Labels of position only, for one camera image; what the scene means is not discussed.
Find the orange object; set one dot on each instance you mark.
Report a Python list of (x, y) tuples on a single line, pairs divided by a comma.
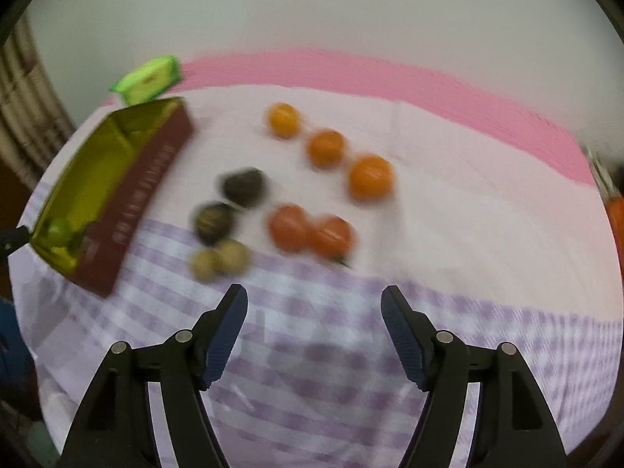
[(616, 222)]

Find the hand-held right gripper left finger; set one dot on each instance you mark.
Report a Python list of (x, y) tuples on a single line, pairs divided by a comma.
[(225, 339)]

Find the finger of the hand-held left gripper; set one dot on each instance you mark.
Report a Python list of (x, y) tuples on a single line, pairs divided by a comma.
[(13, 240)]

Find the pink and purple checked cloth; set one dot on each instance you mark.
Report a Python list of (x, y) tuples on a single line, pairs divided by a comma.
[(438, 263)]

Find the tan longan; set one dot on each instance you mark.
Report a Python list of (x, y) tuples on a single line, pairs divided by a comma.
[(233, 255), (204, 263)]

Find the green tissue pack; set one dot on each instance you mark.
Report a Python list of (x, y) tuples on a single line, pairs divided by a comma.
[(146, 79)]

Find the beige striped curtain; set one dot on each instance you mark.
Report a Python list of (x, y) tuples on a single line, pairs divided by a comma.
[(24, 107)]

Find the gold and red tin box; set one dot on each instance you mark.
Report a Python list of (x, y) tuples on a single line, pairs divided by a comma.
[(102, 175)]

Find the blue object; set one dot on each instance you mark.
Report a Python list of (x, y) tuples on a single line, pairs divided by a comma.
[(10, 346)]

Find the dark purple mangosteen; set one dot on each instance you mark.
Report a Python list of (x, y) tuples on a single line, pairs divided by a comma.
[(243, 186), (214, 222)]

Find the small orange mandarin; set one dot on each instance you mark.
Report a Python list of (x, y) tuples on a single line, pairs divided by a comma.
[(325, 147), (282, 119), (370, 177)]

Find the red tomato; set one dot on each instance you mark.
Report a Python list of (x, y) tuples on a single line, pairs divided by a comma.
[(333, 237), (288, 228)]

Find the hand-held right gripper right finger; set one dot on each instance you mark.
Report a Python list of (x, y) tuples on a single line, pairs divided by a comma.
[(403, 336)]

